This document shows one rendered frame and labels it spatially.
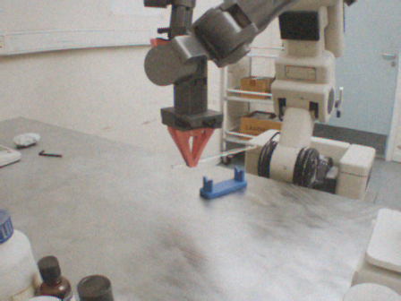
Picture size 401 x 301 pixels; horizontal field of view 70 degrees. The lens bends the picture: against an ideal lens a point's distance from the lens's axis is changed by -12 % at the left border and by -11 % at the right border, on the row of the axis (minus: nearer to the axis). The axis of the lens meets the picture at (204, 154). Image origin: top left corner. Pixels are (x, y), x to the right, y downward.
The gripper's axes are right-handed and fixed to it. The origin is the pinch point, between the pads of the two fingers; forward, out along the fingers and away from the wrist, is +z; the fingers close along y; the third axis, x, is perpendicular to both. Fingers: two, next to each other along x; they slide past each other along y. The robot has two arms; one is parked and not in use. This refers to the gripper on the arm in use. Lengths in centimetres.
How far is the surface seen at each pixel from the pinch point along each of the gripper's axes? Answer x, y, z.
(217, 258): -6.7, 16.0, 7.8
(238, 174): 11.7, -0.5, 5.4
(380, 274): -1.8, 36.1, 0.9
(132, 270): -17.7, 11.7, 7.8
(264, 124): 161, -132, 43
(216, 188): 5.7, -0.2, 6.8
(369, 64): 272, -99, -9
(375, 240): 0.7, 33.6, -0.9
